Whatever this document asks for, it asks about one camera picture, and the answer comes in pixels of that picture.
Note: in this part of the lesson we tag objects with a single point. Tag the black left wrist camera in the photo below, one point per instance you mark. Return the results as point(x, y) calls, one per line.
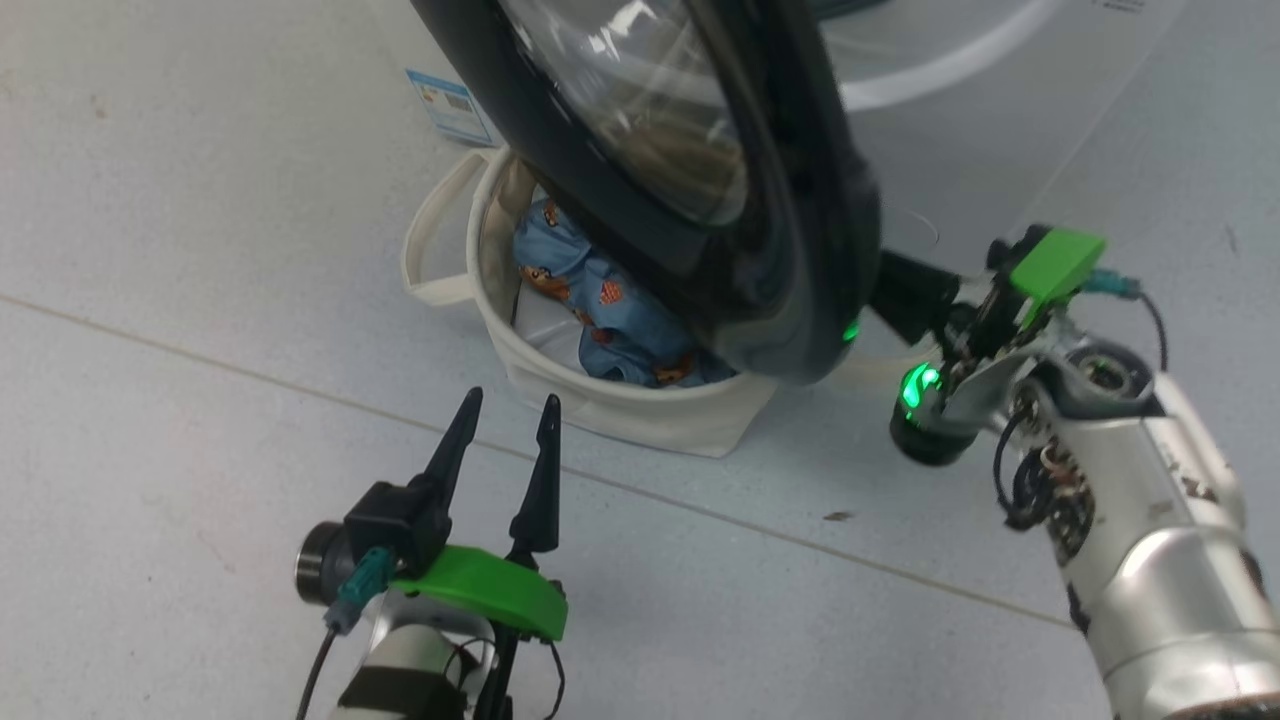
point(390, 525)

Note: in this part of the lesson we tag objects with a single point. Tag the cream canvas laundry basket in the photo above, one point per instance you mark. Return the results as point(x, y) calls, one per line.
point(640, 415)

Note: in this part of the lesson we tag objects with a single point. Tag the blue energy label sticker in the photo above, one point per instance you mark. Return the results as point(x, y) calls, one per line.
point(452, 105)

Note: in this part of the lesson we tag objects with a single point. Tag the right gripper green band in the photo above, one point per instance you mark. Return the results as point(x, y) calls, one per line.
point(1055, 262)

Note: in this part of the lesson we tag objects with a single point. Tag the dark washing machine door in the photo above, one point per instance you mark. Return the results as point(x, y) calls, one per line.
point(780, 220)

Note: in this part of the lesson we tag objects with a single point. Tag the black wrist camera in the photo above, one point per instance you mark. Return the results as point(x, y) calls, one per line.
point(930, 435)
point(390, 525)

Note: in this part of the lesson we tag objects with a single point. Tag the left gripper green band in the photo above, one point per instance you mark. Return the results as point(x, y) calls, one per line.
point(490, 590)

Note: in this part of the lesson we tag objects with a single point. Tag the blue bear print garment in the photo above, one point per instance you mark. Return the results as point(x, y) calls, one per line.
point(620, 320)

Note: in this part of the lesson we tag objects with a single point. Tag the white front-load washing machine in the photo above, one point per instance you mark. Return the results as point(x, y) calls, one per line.
point(1000, 120)

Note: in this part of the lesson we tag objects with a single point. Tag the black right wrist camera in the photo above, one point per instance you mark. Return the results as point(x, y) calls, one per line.
point(930, 435)

